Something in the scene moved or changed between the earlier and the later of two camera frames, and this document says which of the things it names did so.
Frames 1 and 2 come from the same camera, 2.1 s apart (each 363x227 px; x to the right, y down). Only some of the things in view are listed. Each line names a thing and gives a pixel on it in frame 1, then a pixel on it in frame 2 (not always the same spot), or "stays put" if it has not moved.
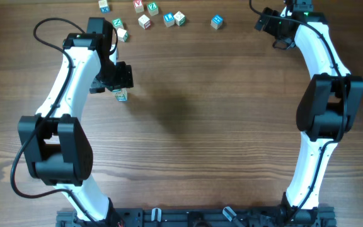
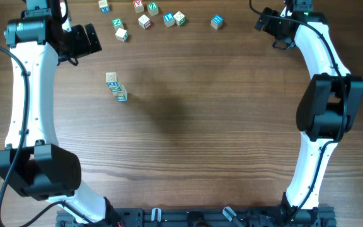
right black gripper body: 272,26 stays put
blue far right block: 217,21 stays put
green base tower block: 121,96 stays put
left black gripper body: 115,77 → 80,43
